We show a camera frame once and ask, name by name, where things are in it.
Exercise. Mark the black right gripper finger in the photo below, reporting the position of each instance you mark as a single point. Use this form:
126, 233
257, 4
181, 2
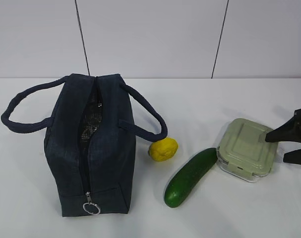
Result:
290, 131
293, 157

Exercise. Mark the green lidded food container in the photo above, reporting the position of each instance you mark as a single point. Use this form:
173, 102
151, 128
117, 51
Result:
243, 151

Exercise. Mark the green cucumber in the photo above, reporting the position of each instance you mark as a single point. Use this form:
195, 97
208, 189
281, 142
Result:
184, 181

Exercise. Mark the yellow lemon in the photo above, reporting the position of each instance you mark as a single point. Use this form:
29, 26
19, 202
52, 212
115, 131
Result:
163, 150

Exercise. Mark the navy blue lunch bag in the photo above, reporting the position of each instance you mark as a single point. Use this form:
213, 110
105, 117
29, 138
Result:
90, 140

